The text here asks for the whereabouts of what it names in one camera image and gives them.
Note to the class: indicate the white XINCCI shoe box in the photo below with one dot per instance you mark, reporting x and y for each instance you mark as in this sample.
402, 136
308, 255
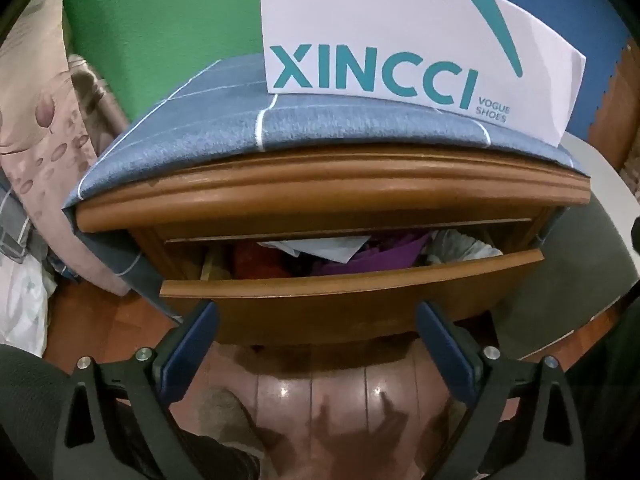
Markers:
483, 59

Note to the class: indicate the white floral bedsheet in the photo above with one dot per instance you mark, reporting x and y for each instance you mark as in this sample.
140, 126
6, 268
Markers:
25, 289

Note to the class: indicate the blue checked cloth cover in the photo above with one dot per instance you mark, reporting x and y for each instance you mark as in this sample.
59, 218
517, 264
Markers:
225, 110

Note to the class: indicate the red underwear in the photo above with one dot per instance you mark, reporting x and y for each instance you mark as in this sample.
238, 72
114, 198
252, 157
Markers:
254, 262

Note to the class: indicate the green foam wall mat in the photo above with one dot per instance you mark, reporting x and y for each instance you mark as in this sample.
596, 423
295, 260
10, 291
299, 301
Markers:
146, 48

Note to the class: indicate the grey ribbed garment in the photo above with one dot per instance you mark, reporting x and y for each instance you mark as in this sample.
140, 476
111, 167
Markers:
451, 246

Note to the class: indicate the wooden drawer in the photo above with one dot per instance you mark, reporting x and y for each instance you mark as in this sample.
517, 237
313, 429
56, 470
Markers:
332, 309

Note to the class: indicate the wooden nightstand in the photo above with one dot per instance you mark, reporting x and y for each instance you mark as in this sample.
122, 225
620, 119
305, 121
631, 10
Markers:
187, 223

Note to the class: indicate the purple underwear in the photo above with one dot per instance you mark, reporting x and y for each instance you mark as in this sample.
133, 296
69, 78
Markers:
380, 254

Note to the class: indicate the floral pink pillow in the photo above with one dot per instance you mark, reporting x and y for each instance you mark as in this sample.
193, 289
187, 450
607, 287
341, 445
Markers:
45, 146

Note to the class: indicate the pale grey underwear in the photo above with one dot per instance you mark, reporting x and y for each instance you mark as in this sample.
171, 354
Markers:
334, 249

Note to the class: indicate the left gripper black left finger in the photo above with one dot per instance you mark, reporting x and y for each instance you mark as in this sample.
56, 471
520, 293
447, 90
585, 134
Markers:
115, 412

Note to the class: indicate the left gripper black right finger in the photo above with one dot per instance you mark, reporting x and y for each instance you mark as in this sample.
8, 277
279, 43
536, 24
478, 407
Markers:
520, 420

